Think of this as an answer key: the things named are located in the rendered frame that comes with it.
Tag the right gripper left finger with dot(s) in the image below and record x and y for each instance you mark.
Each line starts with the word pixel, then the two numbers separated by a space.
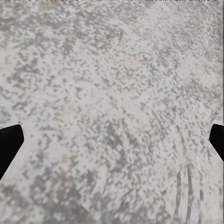
pixel 11 140

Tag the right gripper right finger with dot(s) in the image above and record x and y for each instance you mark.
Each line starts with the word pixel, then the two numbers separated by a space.
pixel 216 138

